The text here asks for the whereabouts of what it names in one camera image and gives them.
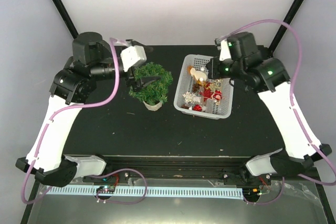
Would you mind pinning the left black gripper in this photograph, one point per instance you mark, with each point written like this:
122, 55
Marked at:
144, 81

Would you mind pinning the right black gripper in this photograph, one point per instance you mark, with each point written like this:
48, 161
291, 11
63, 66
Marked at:
211, 66

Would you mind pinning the small green christmas tree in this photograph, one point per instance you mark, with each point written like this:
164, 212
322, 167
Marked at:
154, 95

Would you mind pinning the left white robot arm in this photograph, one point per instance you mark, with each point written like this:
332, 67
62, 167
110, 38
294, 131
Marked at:
89, 79

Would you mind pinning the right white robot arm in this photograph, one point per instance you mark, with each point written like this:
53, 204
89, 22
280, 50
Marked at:
242, 59

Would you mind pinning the white mushroom ornament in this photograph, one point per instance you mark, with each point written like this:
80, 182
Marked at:
199, 76

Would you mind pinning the gold bell ornament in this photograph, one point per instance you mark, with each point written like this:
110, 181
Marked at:
205, 85

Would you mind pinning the red star ornament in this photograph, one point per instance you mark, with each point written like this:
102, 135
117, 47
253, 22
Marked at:
207, 94

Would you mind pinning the brown pine cone ornament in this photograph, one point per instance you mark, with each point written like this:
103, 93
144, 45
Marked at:
196, 88

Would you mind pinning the white plastic basket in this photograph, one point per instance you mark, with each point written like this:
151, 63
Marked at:
198, 95

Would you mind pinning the white snowflake ornament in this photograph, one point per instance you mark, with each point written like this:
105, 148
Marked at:
191, 98

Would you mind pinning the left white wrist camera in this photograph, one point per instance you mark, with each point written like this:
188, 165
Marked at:
133, 56

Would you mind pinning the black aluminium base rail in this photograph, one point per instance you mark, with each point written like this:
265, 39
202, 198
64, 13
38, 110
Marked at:
228, 170

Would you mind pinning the black left frame post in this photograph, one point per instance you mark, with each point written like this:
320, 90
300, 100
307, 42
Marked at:
66, 18

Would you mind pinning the black frame post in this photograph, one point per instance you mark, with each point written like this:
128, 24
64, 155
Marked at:
291, 13
66, 18

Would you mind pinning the black right frame post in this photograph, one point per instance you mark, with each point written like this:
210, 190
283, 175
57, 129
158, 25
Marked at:
291, 13

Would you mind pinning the white cable duct strip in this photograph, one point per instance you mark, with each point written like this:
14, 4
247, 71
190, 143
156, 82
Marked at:
139, 191

